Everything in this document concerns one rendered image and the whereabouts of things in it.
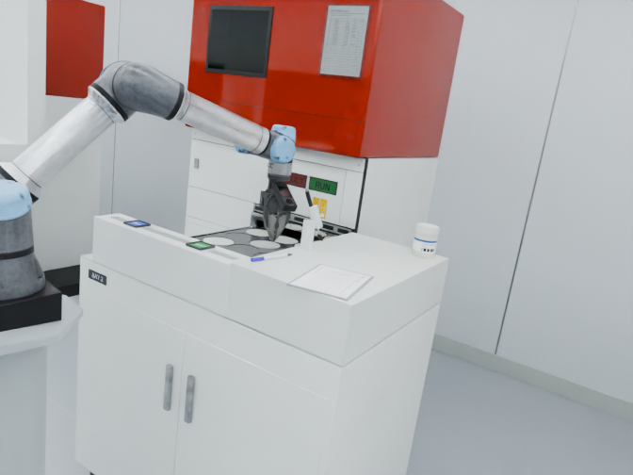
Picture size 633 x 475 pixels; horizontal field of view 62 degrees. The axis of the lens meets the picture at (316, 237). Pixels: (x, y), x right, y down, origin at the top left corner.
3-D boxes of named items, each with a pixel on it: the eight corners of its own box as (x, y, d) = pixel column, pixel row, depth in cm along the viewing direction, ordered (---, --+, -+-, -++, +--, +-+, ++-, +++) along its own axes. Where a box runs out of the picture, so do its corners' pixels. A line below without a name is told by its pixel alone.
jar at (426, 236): (416, 250, 168) (421, 221, 165) (437, 255, 164) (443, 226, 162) (407, 253, 162) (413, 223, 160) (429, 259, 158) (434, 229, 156)
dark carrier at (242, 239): (257, 227, 199) (257, 226, 199) (333, 251, 181) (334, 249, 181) (189, 239, 170) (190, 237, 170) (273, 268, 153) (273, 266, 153)
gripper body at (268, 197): (279, 208, 175) (284, 172, 172) (289, 215, 168) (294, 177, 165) (257, 208, 171) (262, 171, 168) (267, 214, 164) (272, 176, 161)
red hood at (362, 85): (291, 133, 274) (305, 10, 260) (438, 157, 233) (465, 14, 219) (182, 125, 212) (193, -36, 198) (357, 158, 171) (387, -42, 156)
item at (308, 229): (309, 245, 156) (315, 201, 153) (319, 248, 154) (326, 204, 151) (297, 248, 151) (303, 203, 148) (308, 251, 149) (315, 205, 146)
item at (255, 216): (251, 234, 207) (253, 211, 205) (347, 264, 185) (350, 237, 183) (248, 235, 206) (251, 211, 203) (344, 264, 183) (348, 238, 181)
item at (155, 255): (118, 255, 169) (120, 213, 165) (249, 307, 141) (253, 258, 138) (91, 260, 161) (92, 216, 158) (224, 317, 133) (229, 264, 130)
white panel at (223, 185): (189, 220, 228) (197, 126, 218) (351, 270, 187) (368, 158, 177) (184, 221, 225) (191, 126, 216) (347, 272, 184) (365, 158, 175)
